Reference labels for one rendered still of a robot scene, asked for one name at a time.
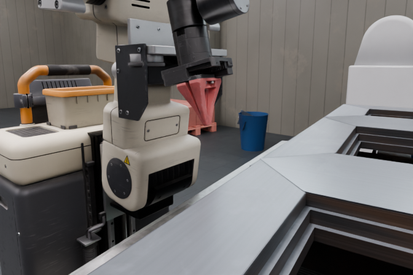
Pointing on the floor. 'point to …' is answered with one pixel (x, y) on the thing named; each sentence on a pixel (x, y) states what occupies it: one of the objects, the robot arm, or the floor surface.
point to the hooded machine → (383, 66)
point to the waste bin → (252, 130)
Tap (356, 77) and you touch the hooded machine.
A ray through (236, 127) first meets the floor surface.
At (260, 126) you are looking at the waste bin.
